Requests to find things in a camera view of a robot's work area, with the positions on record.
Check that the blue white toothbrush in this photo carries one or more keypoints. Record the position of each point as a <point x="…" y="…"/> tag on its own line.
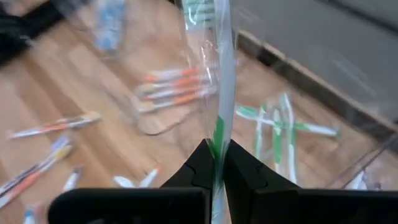
<point x="72" y="181"/>
<point x="29" y="216"/>
<point x="109" y="31"/>

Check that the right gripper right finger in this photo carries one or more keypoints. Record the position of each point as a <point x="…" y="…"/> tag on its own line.
<point x="311" y="208"/>

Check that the green white toothbrush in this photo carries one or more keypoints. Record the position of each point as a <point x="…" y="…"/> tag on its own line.
<point x="259" y="137"/>
<point x="276" y="146"/>
<point x="317" y="128"/>
<point x="227" y="77"/>
<point x="291" y="155"/>

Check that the purple white wrapped toothbrush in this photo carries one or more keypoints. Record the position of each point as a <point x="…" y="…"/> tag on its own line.
<point x="46" y="159"/>

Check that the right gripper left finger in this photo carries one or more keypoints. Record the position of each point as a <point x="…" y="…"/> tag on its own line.
<point x="140" y="205"/>

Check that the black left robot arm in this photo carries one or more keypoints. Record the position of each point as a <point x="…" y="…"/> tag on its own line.
<point x="12" y="34"/>

